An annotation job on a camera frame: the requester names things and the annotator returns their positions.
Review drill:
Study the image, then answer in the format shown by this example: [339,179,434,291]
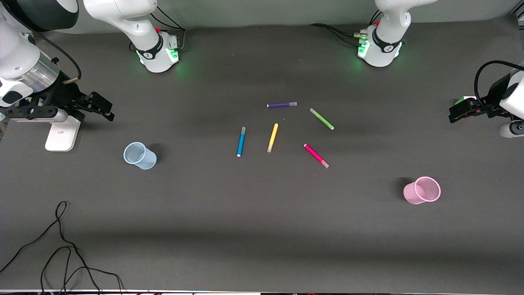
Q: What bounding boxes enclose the pink marker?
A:
[303,143,330,169]

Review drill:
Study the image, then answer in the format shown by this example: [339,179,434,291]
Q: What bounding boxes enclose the translucent blue cup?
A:
[123,142,157,170]

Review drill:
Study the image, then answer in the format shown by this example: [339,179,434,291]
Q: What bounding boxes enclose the translucent pink cup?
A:
[403,176,441,205]

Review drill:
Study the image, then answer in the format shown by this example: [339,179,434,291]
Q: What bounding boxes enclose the green marker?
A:
[309,108,335,131]

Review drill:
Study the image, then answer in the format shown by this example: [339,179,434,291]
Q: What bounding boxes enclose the yellow marker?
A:
[267,123,279,153]

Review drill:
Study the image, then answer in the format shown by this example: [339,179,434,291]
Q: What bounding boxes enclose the black right base cables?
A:
[129,6,187,53]

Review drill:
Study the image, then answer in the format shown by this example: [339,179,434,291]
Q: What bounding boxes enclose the black base cables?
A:
[129,6,187,53]
[309,9,384,46]

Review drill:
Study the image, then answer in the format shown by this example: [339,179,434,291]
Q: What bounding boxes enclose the loose black cable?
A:
[0,200,124,295]

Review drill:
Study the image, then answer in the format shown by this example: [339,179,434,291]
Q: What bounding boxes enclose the black left base cables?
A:
[309,9,384,46]

